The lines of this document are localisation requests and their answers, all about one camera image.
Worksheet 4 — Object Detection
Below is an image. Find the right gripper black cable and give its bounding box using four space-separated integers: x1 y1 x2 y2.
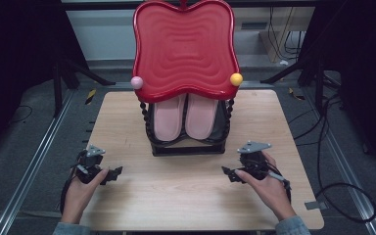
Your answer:
262 161 293 202

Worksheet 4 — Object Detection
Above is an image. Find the grey tape patch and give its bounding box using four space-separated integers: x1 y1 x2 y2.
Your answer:
304 200 329 212

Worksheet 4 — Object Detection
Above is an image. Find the metal floor rail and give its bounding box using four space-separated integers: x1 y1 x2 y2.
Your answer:
303 92 376 235
0 90 76 235

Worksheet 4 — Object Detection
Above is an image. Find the black looped floor cable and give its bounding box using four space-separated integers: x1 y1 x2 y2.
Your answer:
315 92 376 225

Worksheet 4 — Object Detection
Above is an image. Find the black metal stand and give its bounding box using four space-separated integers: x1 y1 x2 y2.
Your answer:
52 58 117 118
259 57 342 114

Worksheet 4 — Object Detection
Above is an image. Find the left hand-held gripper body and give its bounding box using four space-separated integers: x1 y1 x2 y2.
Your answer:
75 144 107 184

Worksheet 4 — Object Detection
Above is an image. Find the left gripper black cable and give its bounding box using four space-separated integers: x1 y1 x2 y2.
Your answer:
59 153 89 214

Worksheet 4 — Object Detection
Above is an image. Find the thin black floor cable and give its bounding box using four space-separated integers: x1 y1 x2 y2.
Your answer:
8 104 33 125

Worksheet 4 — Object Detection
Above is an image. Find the person's right hand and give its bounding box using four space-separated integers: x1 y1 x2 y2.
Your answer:
234 150 298 222

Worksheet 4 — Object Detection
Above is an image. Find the pink slipper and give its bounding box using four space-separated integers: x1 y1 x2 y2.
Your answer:
153 93 188 142
184 93 219 140

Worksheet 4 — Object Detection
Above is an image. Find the person's left hand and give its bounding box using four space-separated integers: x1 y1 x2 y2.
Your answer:
61 167 110 225

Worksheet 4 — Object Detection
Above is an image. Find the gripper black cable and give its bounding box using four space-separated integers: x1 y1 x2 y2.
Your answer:
59 153 89 214
262 161 293 202

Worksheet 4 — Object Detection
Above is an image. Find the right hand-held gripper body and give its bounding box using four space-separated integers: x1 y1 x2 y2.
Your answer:
236 140 272 181

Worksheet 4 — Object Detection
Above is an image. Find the red and black shoe rack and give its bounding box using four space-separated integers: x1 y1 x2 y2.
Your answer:
130 0 244 157

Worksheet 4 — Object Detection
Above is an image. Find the yellow and black tape strip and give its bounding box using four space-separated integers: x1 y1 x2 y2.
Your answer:
288 86 306 101
84 88 97 106

